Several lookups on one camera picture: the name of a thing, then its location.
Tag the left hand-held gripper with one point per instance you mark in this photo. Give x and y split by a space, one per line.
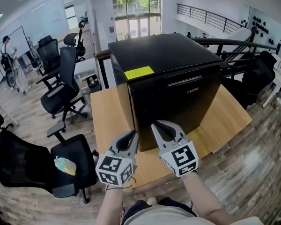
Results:
112 170

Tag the yellow sticker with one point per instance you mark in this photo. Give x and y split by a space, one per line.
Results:
138 72

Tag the whiteboard on stand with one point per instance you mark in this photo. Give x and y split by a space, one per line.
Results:
19 41

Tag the black balcony railing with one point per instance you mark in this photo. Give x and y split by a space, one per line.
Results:
208 16

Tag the black curved stair railing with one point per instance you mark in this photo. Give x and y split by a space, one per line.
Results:
234 42

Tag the person's dark shorts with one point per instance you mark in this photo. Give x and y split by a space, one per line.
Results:
140 206

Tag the blue wall poster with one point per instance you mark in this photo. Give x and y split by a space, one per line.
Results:
111 29

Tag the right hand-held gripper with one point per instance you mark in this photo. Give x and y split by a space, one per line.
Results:
180 158

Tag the black office chair grey cushion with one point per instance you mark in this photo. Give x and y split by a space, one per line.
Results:
61 95

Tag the grey floor fan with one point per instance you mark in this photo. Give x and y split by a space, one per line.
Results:
11 77

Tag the black mini fridge body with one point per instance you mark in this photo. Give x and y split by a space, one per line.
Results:
161 53

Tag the black waste bin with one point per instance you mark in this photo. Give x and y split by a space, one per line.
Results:
93 83

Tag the glass entrance doors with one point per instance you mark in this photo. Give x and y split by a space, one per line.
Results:
137 15

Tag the black fridge door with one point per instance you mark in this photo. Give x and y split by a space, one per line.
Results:
178 111

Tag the person's right forearm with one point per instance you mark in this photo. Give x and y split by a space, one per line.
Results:
201 196

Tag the person's left forearm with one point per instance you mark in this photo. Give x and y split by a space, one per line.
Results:
111 207

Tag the black mesh office chair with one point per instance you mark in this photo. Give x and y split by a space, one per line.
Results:
49 55
70 158

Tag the black office chair with headrest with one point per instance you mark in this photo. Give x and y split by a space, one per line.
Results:
71 40

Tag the person's white shoe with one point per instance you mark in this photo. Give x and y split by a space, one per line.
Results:
152 200

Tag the group of black wall discs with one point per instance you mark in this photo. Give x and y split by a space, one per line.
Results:
260 27

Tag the person's beige shirt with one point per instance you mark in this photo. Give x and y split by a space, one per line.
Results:
178 217

